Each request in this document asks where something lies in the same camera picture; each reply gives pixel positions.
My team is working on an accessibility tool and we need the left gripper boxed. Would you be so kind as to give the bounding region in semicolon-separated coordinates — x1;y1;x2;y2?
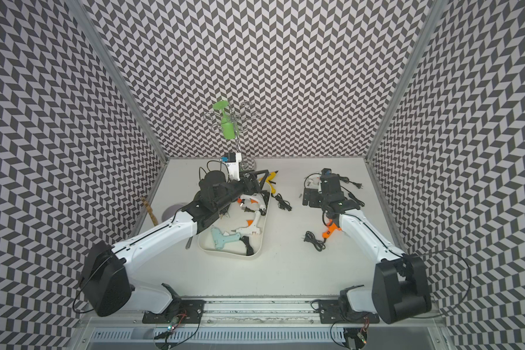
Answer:
214;168;268;211

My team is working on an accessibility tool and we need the yellow hot glue gun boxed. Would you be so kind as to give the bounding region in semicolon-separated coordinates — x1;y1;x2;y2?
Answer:
265;171;293;211

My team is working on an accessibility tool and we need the orange hot glue gun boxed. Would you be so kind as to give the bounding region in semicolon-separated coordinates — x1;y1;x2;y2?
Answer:
303;220;340;252

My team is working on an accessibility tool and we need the cream plastic storage box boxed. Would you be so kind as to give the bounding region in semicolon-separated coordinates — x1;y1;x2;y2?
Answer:
197;190;271;260

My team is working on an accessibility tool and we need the light blue hot glue gun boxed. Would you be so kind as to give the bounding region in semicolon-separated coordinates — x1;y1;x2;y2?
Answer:
210;227;255;257

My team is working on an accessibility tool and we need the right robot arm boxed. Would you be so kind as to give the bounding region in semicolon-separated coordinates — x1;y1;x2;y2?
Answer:
303;169;432;324

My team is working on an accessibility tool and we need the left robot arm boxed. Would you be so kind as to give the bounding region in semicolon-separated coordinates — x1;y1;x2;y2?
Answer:
79;170;269;317

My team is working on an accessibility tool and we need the green spray bottle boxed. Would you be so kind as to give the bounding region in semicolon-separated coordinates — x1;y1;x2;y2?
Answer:
212;100;236;140

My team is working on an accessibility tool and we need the chrome hook stand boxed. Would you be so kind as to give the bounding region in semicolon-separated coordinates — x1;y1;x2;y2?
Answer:
204;102;258;171

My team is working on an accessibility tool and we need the lilac bowl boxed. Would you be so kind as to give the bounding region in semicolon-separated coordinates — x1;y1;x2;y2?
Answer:
162;203;187;223

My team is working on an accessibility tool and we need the metal knife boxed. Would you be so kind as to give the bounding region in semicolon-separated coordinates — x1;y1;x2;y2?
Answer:
185;237;193;250

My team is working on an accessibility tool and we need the wooden stick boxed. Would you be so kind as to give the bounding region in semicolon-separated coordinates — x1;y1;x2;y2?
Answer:
141;197;159;226

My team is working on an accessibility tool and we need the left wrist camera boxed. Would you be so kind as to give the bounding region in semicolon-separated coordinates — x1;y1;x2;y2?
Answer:
221;152;242;181

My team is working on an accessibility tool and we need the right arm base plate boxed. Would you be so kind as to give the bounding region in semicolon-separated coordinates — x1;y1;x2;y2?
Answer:
310;299;381;325

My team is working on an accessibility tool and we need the aluminium front rail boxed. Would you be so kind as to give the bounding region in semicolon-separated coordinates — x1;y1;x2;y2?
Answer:
76;296;443;327

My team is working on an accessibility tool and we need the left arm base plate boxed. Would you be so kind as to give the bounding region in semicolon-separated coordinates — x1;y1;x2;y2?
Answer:
142;299;206;325

